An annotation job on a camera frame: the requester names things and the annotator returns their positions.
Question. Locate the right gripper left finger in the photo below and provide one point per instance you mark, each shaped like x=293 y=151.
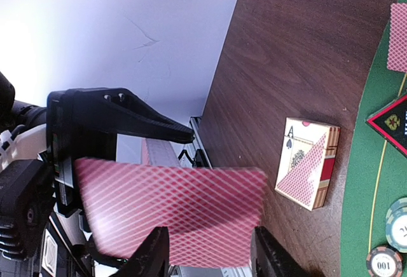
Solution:
x=151 y=258

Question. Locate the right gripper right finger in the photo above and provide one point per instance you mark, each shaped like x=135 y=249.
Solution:
x=270 y=258

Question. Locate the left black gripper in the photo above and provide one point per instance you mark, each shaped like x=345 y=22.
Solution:
x=76 y=118

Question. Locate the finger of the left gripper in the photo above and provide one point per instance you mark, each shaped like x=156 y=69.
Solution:
x=120 y=111

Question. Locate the red-backed card deck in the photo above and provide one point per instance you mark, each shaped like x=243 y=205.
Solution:
x=210 y=213

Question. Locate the hundred chip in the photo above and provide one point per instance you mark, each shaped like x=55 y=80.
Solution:
x=383 y=261

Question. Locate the green chips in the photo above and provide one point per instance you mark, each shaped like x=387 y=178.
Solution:
x=396 y=226

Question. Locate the dealt red-backed card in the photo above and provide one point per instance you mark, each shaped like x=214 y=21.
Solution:
x=396 y=60

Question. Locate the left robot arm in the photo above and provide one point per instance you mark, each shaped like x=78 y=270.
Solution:
x=68 y=202

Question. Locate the card box under deck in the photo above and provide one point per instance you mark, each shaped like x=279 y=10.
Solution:
x=306 y=162

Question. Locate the round green poker mat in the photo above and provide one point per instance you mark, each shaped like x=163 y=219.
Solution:
x=376 y=174

